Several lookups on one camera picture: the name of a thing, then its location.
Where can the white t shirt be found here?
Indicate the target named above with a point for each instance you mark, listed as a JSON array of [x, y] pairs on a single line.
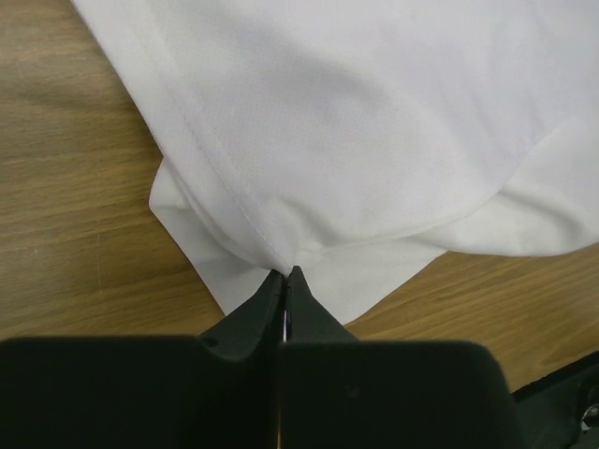
[[360, 140]]

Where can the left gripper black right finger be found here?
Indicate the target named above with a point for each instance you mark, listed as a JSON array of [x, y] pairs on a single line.
[[340, 392]]

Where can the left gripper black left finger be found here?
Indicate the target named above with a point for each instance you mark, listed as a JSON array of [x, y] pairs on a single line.
[[213, 390]]

